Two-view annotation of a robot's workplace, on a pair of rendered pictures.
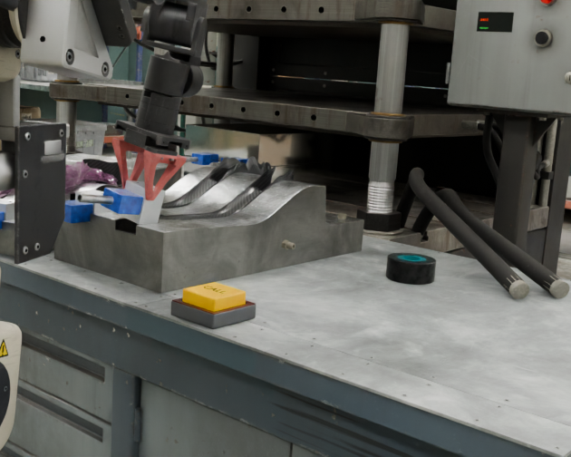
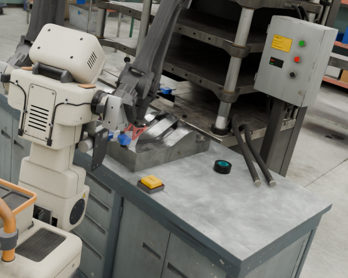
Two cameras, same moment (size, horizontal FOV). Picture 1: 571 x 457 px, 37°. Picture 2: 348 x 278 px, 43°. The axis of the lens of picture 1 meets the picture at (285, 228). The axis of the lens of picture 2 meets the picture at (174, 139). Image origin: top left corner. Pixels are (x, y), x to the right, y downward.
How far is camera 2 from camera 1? 0.74 m
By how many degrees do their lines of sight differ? 12
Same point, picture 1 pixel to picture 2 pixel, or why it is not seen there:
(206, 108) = not seen: hidden behind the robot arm
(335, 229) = (199, 144)
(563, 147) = not seen: hidden behind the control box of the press
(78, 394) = (101, 195)
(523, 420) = (236, 245)
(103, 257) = (115, 154)
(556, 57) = (296, 83)
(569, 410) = (251, 242)
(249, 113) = (174, 71)
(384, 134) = (225, 100)
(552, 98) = (292, 98)
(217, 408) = (148, 214)
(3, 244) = not seen: hidden behind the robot
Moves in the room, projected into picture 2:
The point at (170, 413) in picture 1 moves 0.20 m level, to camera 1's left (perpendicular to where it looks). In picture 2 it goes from (132, 210) to (87, 202)
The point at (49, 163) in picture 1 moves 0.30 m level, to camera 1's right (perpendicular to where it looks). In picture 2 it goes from (103, 139) to (182, 155)
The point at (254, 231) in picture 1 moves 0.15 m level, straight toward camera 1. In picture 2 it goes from (168, 149) to (166, 164)
